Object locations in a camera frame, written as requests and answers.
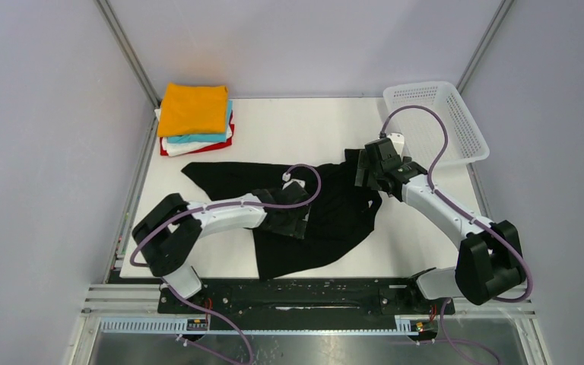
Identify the black t-shirt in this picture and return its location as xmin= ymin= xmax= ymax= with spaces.
xmin=181 ymin=149 xmax=382 ymax=281

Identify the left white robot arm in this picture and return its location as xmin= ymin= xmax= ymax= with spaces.
xmin=129 ymin=179 xmax=315 ymax=299

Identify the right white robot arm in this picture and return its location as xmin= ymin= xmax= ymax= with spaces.
xmin=354 ymin=133 xmax=532 ymax=305

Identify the white plastic basket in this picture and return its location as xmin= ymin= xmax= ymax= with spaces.
xmin=382 ymin=81 xmax=490 ymax=168

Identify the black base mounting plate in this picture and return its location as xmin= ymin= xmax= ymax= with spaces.
xmin=157 ymin=277 xmax=456 ymax=332

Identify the teal folded t-shirt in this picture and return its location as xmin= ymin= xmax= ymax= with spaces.
xmin=167 ymin=100 xmax=233 ymax=144

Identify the red folded t-shirt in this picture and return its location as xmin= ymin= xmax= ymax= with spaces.
xmin=159 ymin=113 xmax=235 ymax=157

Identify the orange folded t-shirt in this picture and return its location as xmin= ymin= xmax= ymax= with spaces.
xmin=157 ymin=83 xmax=229 ymax=138

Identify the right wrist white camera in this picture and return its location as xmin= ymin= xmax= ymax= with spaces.
xmin=382 ymin=132 xmax=405 ymax=156

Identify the wrist white camera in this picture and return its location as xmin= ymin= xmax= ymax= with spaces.
xmin=382 ymin=132 xmax=405 ymax=156
xmin=282 ymin=173 xmax=306 ymax=189

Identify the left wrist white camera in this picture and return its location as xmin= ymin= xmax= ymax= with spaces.
xmin=282 ymin=173 xmax=306 ymax=189

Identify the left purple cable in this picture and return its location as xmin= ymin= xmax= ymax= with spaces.
xmin=129 ymin=163 xmax=322 ymax=365

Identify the purple cable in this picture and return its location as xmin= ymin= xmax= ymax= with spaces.
xmin=129 ymin=163 xmax=322 ymax=365
xmin=378 ymin=104 xmax=535 ymax=365

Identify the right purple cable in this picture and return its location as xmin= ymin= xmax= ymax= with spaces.
xmin=378 ymin=104 xmax=535 ymax=365

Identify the white slotted cable duct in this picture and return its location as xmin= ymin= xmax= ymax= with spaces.
xmin=99 ymin=316 xmax=419 ymax=336

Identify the right aluminium frame post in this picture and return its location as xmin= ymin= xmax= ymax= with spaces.
xmin=455 ymin=0 xmax=516 ymax=94

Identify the aluminium frame post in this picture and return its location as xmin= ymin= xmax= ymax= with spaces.
xmin=94 ymin=0 xmax=162 ymax=108
xmin=455 ymin=0 xmax=516 ymax=94

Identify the left aluminium frame post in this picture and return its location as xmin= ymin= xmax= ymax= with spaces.
xmin=94 ymin=0 xmax=162 ymax=108

